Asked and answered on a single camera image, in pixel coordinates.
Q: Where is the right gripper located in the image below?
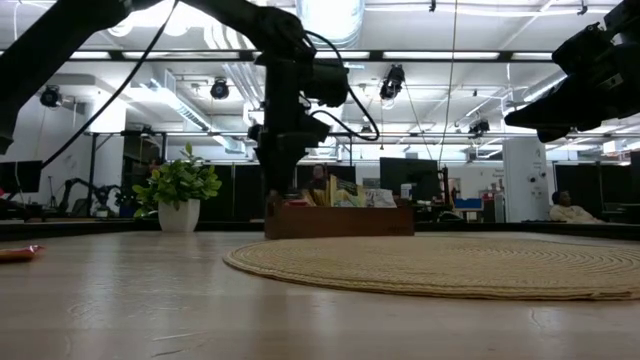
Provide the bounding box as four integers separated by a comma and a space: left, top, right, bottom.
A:
503, 22, 640, 133

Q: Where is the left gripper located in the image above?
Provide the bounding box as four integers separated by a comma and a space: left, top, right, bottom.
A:
247, 107, 314, 199

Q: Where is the wooden tea organizer box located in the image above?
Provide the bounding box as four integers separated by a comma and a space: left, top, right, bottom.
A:
263, 204, 416, 240

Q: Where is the person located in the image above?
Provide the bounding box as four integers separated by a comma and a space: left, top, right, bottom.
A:
307, 163, 331, 192
548, 189, 606, 225

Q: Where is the white pillar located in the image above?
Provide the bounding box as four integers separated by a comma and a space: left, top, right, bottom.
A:
502, 137, 551, 223

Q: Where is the green plant in white pot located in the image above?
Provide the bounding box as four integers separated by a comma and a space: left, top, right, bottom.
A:
130, 143, 224, 235

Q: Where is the black monitor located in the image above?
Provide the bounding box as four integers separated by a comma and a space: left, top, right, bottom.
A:
0, 160, 44, 195
379, 157, 440, 201

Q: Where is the round woven straw placemat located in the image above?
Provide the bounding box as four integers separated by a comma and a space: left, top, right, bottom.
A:
223, 236, 640, 301

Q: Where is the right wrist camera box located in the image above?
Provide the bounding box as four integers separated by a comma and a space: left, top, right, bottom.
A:
536, 127, 572, 144

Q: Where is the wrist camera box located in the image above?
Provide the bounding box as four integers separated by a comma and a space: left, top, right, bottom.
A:
298, 114, 332, 145
536, 127, 572, 144

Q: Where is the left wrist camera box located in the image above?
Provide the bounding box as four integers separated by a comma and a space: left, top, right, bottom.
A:
298, 114, 332, 145

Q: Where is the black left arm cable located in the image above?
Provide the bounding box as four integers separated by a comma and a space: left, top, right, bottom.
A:
42, 0, 381, 169

